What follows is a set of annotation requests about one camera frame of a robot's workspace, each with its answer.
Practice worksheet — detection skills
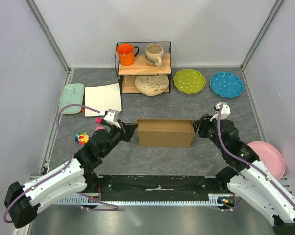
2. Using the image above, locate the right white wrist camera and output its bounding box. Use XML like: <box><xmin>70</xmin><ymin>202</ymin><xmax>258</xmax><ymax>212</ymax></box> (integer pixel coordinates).
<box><xmin>210</xmin><ymin>102</ymin><xmax>231</xmax><ymax>122</ymax></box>

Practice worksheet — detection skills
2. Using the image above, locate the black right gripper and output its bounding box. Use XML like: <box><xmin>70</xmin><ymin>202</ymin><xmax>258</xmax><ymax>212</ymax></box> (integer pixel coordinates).
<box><xmin>191</xmin><ymin>114</ymin><xmax>226</xmax><ymax>153</ymax></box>

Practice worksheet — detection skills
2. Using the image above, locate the brown cardboard box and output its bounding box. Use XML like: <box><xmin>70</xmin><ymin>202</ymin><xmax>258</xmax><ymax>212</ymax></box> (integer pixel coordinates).
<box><xmin>136</xmin><ymin>119</ymin><xmax>195</xmax><ymax>148</ymax></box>

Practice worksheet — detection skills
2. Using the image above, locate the blue dotted plate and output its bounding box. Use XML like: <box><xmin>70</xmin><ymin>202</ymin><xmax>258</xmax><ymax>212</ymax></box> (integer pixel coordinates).
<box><xmin>210</xmin><ymin>72</ymin><xmax>244</xmax><ymax>98</ymax></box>

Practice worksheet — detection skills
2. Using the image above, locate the rainbow flower plush toy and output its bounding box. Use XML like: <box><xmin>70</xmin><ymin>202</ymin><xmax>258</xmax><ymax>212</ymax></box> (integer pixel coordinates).
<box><xmin>75</xmin><ymin>132</ymin><xmax>89</xmax><ymax>145</ymax></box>

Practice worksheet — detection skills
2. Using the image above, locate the grey slotted cable duct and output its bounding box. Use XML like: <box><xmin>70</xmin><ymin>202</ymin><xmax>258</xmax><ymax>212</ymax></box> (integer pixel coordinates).
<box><xmin>54</xmin><ymin>194</ymin><xmax>233</xmax><ymax>206</ymax></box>

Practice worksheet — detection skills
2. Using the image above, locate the pink round plate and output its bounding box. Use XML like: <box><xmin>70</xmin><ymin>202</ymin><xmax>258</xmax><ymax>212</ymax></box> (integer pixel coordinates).
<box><xmin>248</xmin><ymin>141</ymin><xmax>286</xmax><ymax>180</ymax></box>

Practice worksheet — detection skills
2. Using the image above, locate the white square plate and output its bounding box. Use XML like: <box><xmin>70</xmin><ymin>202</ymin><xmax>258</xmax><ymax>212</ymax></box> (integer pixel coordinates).
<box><xmin>85</xmin><ymin>83</ymin><xmax>122</xmax><ymax>117</ymax></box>

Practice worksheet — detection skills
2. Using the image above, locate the mint divided tray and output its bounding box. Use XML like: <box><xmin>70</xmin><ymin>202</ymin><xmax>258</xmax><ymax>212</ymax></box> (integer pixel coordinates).
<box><xmin>59</xmin><ymin>83</ymin><xmax>85</xmax><ymax>115</ymax></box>

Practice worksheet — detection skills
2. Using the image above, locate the beige ceramic mug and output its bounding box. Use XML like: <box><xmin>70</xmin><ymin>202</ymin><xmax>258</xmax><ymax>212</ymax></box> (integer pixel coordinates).
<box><xmin>145</xmin><ymin>44</ymin><xmax>165</xmax><ymax>68</ymax></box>

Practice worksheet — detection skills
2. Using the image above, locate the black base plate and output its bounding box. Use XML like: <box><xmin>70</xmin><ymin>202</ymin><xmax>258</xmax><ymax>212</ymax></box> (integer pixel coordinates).
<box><xmin>83</xmin><ymin>175</ymin><xmax>231</xmax><ymax>202</ymax></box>

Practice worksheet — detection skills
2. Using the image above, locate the pink eraser block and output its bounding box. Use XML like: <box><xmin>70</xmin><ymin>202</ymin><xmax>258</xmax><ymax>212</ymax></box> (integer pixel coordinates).
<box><xmin>95</xmin><ymin>126</ymin><xmax>104</xmax><ymax>131</ymax></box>

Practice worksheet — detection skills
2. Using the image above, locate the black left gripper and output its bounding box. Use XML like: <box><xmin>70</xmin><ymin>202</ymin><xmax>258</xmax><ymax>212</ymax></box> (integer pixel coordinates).
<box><xmin>101</xmin><ymin>119</ymin><xmax>139</xmax><ymax>157</ymax></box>

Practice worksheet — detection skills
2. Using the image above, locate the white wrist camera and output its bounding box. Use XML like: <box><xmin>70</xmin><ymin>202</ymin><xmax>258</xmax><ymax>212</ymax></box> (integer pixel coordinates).
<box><xmin>210</xmin><ymin>102</ymin><xmax>231</xmax><ymax>122</ymax></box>
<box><xmin>100</xmin><ymin>109</ymin><xmax>121</xmax><ymax>129</ymax></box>

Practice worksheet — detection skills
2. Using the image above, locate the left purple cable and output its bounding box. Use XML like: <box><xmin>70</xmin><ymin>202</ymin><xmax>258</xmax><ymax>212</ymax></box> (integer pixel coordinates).
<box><xmin>3</xmin><ymin>104</ymin><xmax>119</xmax><ymax>223</ymax></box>

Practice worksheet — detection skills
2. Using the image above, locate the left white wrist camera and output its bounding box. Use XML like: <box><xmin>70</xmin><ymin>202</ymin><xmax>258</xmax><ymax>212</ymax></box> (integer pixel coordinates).
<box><xmin>100</xmin><ymin>109</ymin><xmax>121</xmax><ymax>129</ymax></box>

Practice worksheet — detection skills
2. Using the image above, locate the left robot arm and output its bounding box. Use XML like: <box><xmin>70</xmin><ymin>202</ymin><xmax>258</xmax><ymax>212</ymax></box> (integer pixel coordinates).
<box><xmin>3</xmin><ymin>122</ymin><xmax>138</xmax><ymax>228</ymax></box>

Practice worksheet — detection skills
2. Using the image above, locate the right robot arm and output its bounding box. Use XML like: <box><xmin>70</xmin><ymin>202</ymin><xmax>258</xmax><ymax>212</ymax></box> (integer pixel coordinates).
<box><xmin>192</xmin><ymin>115</ymin><xmax>295</xmax><ymax>235</ymax></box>

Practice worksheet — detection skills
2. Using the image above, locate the green dotted plate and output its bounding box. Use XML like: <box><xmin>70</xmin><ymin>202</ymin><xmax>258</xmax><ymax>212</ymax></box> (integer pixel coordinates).
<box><xmin>173</xmin><ymin>69</ymin><xmax>206</xmax><ymax>94</ymax></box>

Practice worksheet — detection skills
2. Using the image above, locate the black wire wooden shelf rack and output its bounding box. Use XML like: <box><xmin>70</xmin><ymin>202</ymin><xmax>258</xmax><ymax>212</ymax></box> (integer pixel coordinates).
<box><xmin>114</xmin><ymin>41</ymin><xmax>172</xmax><ymax>94</ymax></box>

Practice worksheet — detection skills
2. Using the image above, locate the orange mug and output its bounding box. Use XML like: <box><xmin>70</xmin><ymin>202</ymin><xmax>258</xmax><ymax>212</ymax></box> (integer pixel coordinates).
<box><xmin>116</xmin><ymin>43</ymin><xmax>140</xmax><ymax>66</ymax></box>

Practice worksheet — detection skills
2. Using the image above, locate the beige leaf pattern plate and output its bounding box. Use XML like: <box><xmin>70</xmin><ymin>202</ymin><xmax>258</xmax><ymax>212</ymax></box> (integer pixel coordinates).
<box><xmin>135</xmin><ymin>75</ymin><xmax>169</xmax><ymax>96</ymax></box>

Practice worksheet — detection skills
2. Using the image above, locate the pink highlighter marker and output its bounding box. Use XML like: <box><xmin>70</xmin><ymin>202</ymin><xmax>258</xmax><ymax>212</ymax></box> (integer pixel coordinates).
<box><xmin>95</xmin><ymin>118</ymin><xmax>104</xmax><ymax>123</ymax></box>

